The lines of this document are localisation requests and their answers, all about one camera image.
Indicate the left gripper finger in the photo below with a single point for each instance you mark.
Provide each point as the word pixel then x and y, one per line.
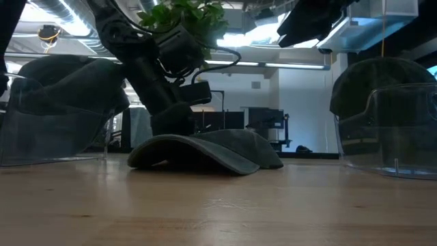
pixel 161 123
pixel 184 119

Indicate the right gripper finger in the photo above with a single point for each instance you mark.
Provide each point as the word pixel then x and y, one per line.
pixel 289 31
pixel 293 40

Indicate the faded green cap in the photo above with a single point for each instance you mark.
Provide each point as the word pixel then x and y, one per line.
pixel 375 78
pixel 235 147

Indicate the grey hat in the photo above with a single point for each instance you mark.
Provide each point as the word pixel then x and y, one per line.
pixel 75 85

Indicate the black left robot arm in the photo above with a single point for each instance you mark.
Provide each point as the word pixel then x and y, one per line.
pixel 119 30

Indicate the grey covered cabinet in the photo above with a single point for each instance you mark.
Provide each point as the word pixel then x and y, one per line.
pixel 140 126

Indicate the long ceiling tube light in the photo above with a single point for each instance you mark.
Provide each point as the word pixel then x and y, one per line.
pixel 273 64

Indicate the black partition cabinet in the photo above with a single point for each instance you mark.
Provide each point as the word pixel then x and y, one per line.
pixel 222 120

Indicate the hanging ceiling light panel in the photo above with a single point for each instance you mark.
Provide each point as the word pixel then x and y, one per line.
pixel 368 24

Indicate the black equipment rack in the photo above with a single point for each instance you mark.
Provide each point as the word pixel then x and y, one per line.
pixel 264 118

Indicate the green potted plant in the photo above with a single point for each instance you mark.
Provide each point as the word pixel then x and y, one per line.
pixel 205 17

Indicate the dark floor object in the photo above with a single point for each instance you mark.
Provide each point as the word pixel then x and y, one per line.
pixel 303 149

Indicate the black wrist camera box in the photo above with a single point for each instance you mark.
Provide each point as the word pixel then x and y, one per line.
pixel 196 93

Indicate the black gantry frame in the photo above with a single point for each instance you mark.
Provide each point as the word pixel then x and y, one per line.
pixel 222 99

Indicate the grey wall plate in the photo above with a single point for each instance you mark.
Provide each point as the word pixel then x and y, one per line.
pixel 256 85

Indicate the black post stand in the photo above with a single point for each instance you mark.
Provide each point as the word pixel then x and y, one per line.
pixel 286 130

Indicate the silver ventilation duct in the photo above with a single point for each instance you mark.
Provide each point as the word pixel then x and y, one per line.
pixel 68 20

